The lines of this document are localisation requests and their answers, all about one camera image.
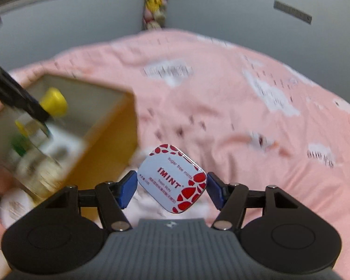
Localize beige printed paper box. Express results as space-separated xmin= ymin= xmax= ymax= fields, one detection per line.
xmin=15 ymin=129 xmax=86 ymax=201

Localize white round patterned container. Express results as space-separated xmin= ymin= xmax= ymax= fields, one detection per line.
xmin=0 ymin=188 xmax=35 ymax=229

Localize orange cardboard storage box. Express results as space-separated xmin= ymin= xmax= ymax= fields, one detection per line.
xmin=0 ymin=75 xmax=138 ymax=203

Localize yellow capped small bottle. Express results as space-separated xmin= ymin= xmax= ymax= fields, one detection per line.
xmin=15 ymin=87 xmax=68 ymax=144

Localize green spray bottle white cap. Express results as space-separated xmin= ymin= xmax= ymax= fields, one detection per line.
xmin=7 ymin=134 xmax=33 ymax=167

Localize grey wall plate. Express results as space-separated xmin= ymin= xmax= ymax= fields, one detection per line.
xmin=273 ymin=0 xmax=312 ymax=25

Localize pink patterned bed sheet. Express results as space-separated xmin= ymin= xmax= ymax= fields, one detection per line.
xmin=0 ymin=30 xmax=350 ymax=279

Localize white red mint tin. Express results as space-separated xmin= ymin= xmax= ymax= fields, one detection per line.
xmin=137 ymin=143 xmax=207 ymax=214

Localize hanging plush toys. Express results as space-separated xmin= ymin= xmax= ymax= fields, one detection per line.
xmin=143 ymin=0 xmax=168 ymax=30

